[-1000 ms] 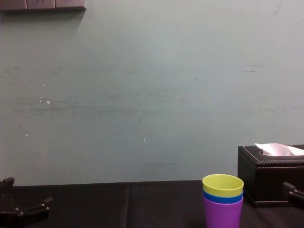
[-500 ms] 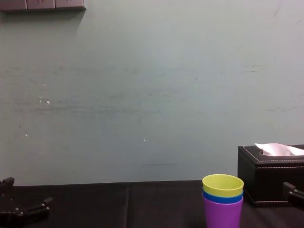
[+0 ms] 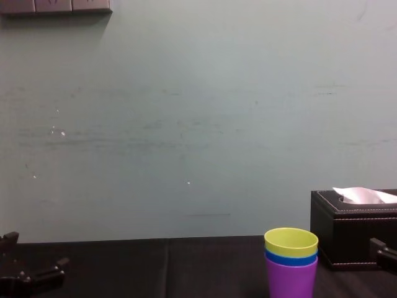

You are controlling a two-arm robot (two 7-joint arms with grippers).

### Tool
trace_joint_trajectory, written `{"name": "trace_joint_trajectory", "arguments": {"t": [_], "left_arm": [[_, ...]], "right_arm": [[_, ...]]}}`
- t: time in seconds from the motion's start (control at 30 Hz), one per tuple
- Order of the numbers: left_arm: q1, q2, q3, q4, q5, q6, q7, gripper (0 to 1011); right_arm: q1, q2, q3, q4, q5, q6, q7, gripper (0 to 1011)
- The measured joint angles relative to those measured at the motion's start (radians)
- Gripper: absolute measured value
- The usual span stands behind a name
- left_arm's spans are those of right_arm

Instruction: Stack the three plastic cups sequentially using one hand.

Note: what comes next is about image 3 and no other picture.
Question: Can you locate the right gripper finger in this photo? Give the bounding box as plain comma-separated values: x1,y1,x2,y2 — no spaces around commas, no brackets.
370,237,397,275

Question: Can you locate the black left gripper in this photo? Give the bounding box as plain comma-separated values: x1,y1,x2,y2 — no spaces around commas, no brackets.
0,231,70,298

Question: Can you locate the purple plastic cup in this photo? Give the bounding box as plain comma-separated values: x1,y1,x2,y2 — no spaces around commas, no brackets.
264,253,319,298

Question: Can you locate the yellow-green plastic cup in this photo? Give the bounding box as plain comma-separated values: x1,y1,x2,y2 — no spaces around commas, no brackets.
264,227,319,259

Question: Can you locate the blue plastic cup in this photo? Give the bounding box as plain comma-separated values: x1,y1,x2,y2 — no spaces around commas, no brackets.
264,248,319,268

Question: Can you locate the black leather tissue box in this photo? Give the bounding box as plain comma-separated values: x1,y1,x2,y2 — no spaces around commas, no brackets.
310,188,397,272

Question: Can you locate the white tissue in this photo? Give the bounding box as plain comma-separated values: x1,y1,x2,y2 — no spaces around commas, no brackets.
332,186,397,205

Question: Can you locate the black tablecloth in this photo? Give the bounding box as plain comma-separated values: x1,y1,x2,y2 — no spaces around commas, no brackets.
0,235,397,298

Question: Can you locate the grey wall switch plate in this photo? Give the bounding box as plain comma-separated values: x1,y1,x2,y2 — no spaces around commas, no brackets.
0,0,36,16
71,0,113,14

